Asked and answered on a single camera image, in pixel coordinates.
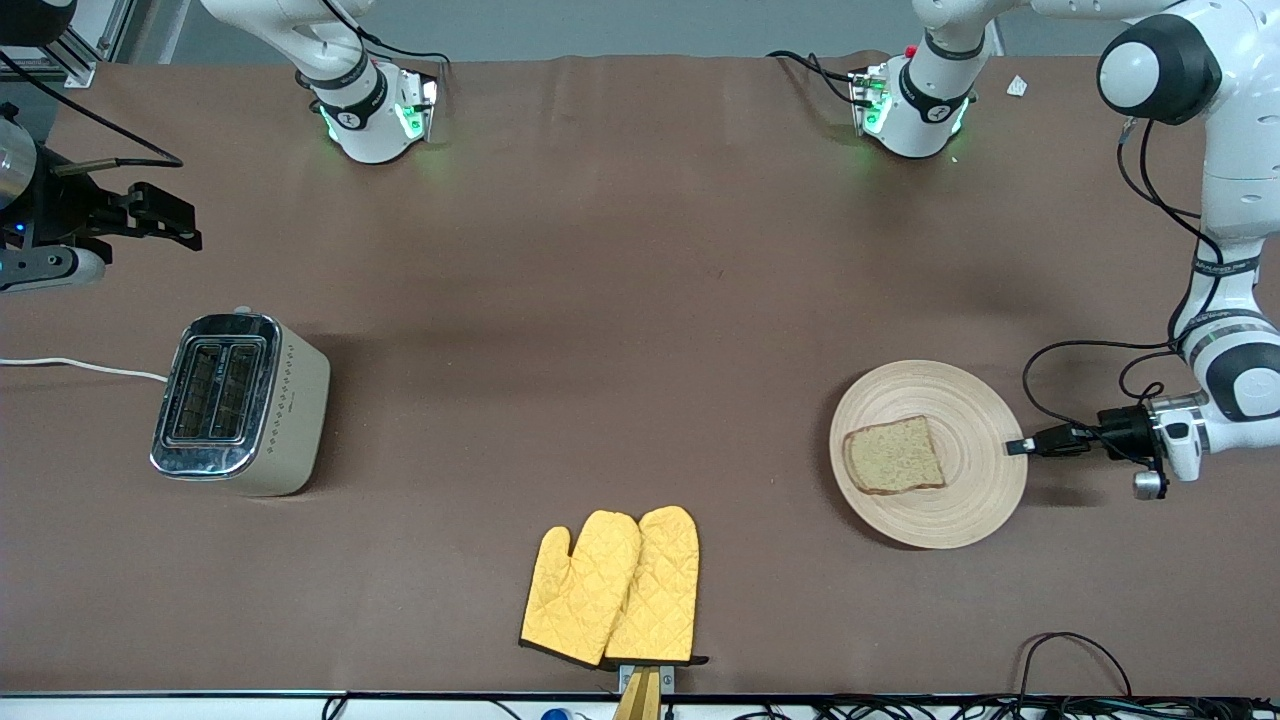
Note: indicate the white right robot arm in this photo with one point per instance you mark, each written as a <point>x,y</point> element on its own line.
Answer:
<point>370,130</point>

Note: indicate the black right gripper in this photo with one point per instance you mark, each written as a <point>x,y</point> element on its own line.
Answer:
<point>62,208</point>

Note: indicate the round wooden plate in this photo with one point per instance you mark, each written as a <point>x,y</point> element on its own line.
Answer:
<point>975,490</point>

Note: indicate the small white paper scrap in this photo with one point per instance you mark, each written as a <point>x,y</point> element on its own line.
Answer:
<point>1017,86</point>

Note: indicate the beige chrome two-slot toaster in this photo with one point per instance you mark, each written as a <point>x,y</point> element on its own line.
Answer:
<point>285,420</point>

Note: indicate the grey metal bracket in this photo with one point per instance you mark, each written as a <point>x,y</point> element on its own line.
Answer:
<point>668,678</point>

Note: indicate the small blue object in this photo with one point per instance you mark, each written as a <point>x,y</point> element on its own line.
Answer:
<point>556,714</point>

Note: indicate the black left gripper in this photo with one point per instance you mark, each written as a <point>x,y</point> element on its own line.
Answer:
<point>1128,430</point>

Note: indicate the aluminium frame profile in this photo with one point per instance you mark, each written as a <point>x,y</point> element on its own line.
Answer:
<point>85,50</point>

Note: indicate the yellow quilted oven mitt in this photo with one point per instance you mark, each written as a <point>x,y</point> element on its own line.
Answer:
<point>660,590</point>
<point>575,595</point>

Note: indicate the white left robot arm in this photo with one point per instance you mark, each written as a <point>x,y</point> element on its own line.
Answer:
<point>1240,150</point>

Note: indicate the brown bread slice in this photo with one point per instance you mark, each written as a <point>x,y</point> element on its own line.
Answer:
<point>893,456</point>

